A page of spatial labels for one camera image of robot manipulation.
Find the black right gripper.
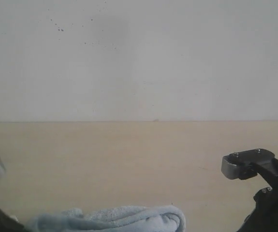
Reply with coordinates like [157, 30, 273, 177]
[238, 158, 278, 232]

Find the light blue fluffy towel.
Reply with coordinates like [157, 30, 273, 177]
[25, 205, 186, 232]

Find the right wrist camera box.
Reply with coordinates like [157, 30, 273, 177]
[221, 148, 278, 180]

